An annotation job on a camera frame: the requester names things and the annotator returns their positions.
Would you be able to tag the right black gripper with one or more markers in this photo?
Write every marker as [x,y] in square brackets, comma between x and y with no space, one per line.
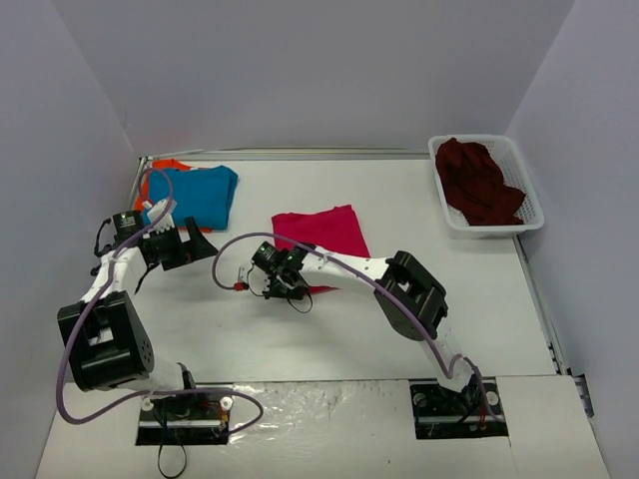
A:
[279,281]

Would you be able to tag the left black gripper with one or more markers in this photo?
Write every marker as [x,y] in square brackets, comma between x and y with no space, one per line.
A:
[185,247]

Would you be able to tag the magenta t shirt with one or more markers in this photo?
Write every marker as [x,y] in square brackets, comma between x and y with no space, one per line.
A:
[337,230]

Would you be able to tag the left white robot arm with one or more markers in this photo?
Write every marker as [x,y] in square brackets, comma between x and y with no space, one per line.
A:
[113,349]

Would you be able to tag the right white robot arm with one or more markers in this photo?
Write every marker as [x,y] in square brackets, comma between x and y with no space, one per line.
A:
[412,300]

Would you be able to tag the blue folded t shirt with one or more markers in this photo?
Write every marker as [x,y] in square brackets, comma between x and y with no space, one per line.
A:
[225,191]

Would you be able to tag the orange folded t shirt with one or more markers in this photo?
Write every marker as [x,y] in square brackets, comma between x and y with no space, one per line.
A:
[160,163]

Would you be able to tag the dark red t shirt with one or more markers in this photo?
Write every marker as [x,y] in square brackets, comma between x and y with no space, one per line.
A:
[474,185]

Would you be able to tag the white plastic basket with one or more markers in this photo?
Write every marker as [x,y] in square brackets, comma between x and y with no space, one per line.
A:
[505,154]

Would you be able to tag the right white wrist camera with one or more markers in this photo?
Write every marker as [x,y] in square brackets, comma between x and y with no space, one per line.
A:
[255,280]

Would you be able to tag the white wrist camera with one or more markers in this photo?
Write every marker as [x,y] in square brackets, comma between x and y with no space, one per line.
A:
[160,215]
[255,280]

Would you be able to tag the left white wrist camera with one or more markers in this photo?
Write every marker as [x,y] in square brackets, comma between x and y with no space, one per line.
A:
[160,215]

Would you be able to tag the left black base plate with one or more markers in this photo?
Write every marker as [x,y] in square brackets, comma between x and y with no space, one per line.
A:
[185,420]

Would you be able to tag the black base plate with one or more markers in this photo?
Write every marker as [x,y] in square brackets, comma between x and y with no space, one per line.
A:
[185,420]
[441,414]

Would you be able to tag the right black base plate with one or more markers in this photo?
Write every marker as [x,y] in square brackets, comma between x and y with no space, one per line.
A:
[441,414]

